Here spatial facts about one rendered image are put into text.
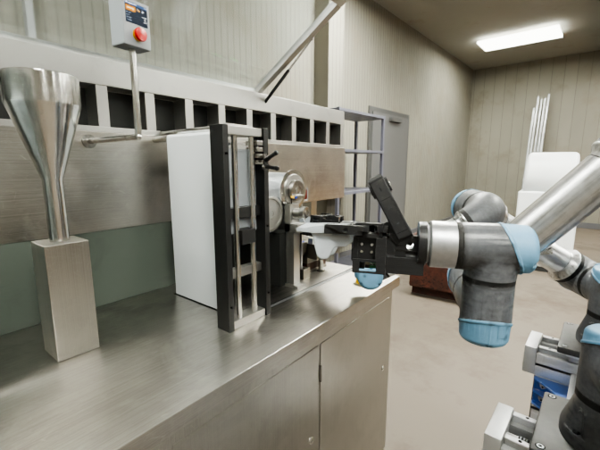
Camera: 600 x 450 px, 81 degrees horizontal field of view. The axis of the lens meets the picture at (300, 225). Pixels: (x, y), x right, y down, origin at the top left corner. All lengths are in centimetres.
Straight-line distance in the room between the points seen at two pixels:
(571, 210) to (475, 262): 22
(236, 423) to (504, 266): 66
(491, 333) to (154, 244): 107
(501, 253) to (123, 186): 107
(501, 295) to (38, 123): 91
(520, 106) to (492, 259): 924
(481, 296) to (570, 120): 909
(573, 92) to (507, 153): 164
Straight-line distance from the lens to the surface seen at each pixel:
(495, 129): 983
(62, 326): 99
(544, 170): 535
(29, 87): 92
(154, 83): 136
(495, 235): 60
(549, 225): 74
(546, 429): 96
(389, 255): 60
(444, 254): 58
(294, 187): 127
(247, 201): 100
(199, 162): 110
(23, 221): 119
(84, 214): 123
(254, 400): 95
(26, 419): 86
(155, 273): 137
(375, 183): 58
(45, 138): 93
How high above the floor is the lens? 134
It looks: 10 degrees down
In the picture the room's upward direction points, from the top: straight up
